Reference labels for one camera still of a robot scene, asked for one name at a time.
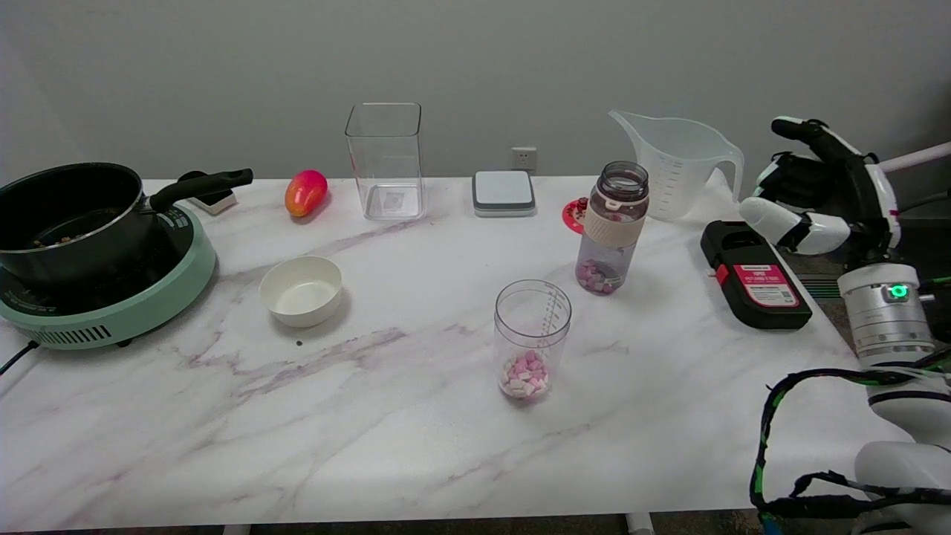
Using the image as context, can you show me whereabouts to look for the pink white candy pile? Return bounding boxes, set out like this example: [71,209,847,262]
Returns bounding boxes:
[502,351,551,402]

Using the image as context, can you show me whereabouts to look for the red round bottle lid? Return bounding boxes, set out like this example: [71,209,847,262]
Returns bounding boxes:
[561,196,592,236]

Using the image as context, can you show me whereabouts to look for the clear plastic measuring tumbler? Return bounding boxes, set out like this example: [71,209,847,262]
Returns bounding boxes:
[494,279,573,404]

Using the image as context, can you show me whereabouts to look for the white grey kitchen scale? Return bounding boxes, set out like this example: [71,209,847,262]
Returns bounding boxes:
[472,170,537,218]

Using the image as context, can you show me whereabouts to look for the green induction cooker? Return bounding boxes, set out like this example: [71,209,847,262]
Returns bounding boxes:
[0,202,218,351]

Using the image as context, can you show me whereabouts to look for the black saucepan with handle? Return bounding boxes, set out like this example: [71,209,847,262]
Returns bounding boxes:
[0,162,254,289]

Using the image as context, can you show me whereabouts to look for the clear square storage container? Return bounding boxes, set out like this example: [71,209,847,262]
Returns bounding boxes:
[345,103,426,222]

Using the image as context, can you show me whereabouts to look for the floor vent grille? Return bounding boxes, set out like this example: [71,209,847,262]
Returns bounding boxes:
[798,274,846,299]

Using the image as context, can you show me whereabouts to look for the white foam tube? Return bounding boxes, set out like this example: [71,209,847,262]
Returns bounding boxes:
[880,141,951,175]

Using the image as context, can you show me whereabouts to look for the red yellow mango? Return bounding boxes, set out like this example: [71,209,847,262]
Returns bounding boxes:
[285,169,329,218]

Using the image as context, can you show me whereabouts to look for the clear bottle with beige band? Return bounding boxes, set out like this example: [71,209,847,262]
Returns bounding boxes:
[575,160,651,297]

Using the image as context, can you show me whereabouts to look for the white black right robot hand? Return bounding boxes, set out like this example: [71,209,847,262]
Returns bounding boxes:
[739,116,904,270]

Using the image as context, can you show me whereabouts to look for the white ceramic bowl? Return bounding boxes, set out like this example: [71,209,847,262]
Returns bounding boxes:
[259,256,344,329]

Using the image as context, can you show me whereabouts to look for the black device with pink label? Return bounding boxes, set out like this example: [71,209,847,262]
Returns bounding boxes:
[701,219,814,331]

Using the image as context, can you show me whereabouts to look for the black cooker power cord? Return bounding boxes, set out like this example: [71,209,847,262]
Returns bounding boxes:
[0,340,38,376]

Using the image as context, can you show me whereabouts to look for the black green robot cable bundle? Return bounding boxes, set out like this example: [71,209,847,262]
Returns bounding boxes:
[748,348,951,535]

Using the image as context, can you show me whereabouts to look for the translucent plastic measuring jug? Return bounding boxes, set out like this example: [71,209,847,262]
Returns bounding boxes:
[608,110,746,222]

